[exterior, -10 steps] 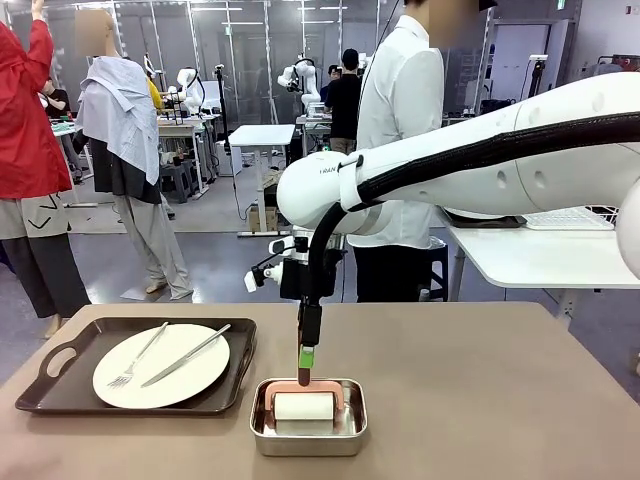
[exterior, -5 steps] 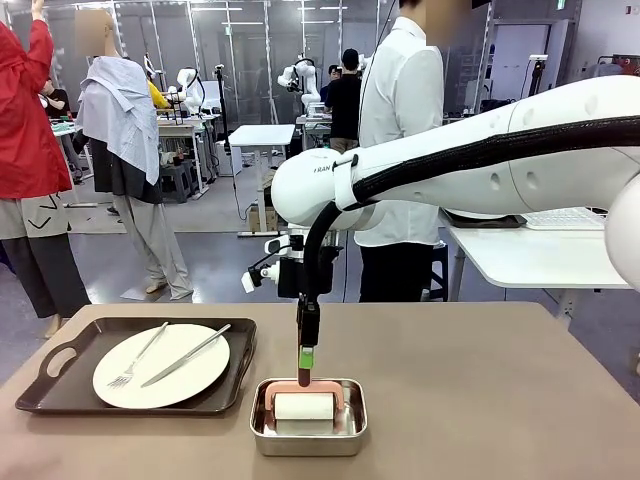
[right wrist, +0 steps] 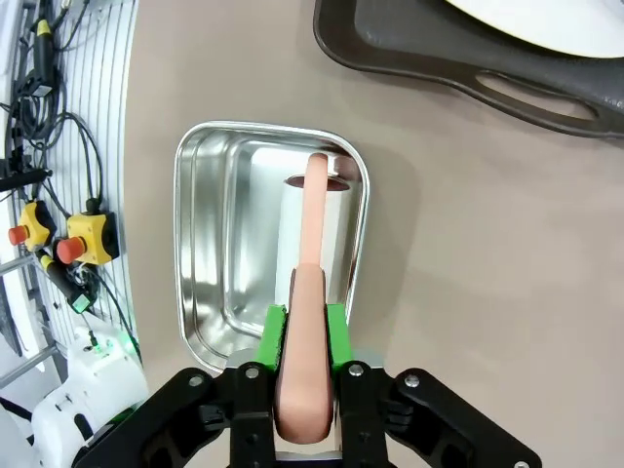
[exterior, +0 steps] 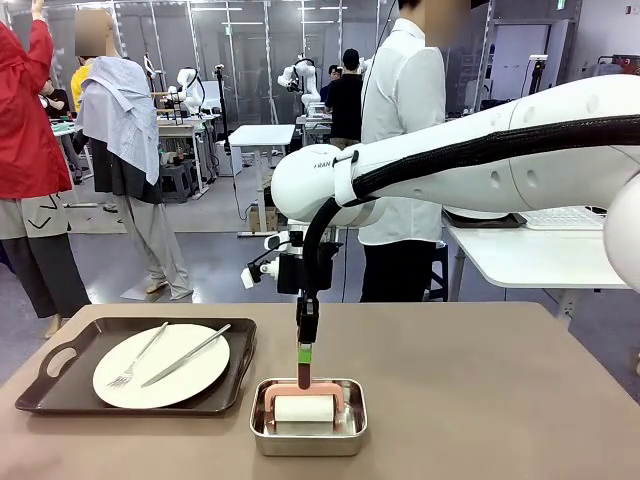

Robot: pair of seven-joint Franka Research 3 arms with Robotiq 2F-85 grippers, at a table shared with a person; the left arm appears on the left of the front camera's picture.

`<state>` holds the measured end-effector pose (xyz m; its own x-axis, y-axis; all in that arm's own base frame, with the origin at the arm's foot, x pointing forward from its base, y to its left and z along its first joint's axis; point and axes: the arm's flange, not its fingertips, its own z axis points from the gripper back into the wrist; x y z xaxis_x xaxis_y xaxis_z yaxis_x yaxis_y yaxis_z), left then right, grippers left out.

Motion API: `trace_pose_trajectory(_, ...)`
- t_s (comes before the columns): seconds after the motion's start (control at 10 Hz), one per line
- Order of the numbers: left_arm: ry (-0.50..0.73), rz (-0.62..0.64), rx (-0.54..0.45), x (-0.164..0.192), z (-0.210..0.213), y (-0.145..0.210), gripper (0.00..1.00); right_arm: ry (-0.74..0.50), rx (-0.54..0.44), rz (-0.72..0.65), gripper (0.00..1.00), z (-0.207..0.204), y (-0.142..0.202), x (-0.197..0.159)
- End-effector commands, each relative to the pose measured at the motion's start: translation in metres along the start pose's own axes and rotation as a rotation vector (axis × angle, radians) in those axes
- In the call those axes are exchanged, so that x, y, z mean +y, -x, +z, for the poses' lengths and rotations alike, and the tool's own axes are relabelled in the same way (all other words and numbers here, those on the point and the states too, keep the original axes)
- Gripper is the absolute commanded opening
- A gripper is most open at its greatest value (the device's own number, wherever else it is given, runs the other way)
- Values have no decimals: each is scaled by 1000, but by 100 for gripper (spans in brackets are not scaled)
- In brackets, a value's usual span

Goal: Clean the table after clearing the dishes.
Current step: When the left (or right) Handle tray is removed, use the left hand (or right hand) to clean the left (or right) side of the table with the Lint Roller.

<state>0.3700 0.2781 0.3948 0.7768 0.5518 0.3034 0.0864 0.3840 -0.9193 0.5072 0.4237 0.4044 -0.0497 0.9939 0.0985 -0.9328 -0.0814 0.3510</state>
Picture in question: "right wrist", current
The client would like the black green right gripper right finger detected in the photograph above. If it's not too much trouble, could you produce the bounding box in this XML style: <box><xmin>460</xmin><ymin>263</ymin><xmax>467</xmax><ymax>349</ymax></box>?
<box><xmin>324</xmin><ymin>302</ymin><xmax>543</xmax><ymax>468</ymax></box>

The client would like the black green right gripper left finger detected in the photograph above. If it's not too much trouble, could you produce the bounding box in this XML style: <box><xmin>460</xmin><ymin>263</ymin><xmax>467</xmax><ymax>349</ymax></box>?
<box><xmin>70</xmin><ymin>304</ymin><xmax>293</xmax><ymax>468</ymax></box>

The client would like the pink lint roller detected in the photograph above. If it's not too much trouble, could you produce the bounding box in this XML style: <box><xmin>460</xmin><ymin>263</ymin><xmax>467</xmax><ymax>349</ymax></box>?
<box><xmin>272</xmin><ymin>151</ymin><xmax>353</xmax><ymax>446</ymax></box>

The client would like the black serving tray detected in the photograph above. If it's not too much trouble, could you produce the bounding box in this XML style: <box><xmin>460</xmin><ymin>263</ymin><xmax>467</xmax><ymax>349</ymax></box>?
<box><xmin>313</xmin><ymin>0</ymin><xmax>624</xmax><ymax>142</ymax></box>

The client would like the small green lit device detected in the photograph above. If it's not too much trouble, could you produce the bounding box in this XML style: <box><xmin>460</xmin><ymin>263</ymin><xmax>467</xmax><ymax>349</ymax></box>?
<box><xmin>67</xmin><ymin>287</ymin><xmax>98</xmax><ymax>314</ymax></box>

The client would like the shiny metal tray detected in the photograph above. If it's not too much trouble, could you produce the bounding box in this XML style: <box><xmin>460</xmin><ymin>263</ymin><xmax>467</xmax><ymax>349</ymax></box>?
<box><xmin>173</xmin><ymin>120</ymin><xmax>371</xmax><ymax>376</ymax></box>

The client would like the yellow emergency stop button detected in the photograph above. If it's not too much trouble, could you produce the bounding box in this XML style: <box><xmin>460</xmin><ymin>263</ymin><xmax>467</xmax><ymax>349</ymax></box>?
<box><xmin>7</xmin><ymin>200</ymin><xmax>58</xmax><ymax>253</ymax></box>
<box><xmin>54</xmin><ymin>212</ymin><xmax>121</xmax><ymax>267</ymax></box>

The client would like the black rod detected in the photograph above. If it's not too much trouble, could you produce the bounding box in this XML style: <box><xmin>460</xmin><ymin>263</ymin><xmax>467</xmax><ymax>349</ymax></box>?
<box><xmin>0</xmin><ymin>169</ymin><xmax>54</xmax><ymax>192</ymax></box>

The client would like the grooved aluminium mounting plate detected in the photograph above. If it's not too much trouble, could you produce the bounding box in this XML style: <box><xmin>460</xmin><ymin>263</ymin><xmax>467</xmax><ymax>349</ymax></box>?
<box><xmin>0</xmin><ymin>0</ymin><xmax>142</xmax><ymax>371</ymax></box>

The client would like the large white dinner plate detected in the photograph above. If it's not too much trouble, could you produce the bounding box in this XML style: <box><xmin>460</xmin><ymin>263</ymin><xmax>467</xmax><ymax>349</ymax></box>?
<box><xmin>443</xmin><ymin>0</ymin><xmax>624</xmax><ymax>59</ymax></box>

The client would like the black cable bundle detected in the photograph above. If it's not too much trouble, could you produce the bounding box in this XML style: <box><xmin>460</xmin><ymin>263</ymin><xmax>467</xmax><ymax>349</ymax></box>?
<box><xmin>0</xmin><ymin>72</ymin><xmax>64</xmax><ymax>162</ymax></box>

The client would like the yellow black cable plug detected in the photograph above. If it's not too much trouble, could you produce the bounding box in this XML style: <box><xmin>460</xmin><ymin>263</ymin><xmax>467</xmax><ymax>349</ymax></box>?
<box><xmin>32</xmin><ymin>18</ymin><xmax>55</xmax><ymax>82</ymax></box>

